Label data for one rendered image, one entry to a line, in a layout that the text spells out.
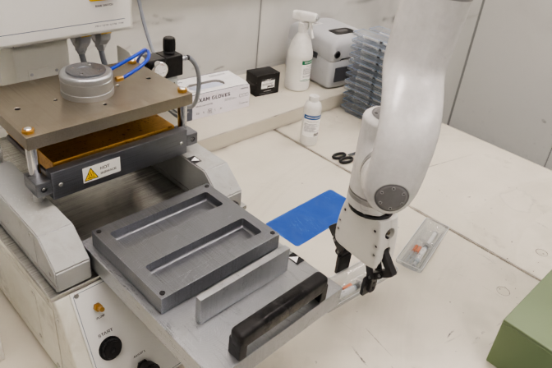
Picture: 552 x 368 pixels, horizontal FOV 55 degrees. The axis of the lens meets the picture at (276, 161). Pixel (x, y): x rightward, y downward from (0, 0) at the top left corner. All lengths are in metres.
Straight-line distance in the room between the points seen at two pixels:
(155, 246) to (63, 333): 0.17
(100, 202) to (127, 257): 0.23
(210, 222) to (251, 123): 0.75
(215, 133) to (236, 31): 0.47
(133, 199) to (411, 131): 0.48
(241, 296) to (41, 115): 0.38
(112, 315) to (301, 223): 0.52
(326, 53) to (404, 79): 1.03
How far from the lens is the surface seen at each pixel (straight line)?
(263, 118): 1.53
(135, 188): 0.96
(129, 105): 0.84
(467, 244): 1.27
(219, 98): 1.52
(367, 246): 0.89
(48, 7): 0.97
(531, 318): 0.99
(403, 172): 0.72
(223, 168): 0.90
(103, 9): 1.01
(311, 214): 1.23
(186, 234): 0.75
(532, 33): 3.10
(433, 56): 0.73
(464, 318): 1.08
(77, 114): 0.82
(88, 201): 0.94
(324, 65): 1.76
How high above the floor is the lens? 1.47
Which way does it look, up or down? 30 degrees down
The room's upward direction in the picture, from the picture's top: 6 degrees clockwise
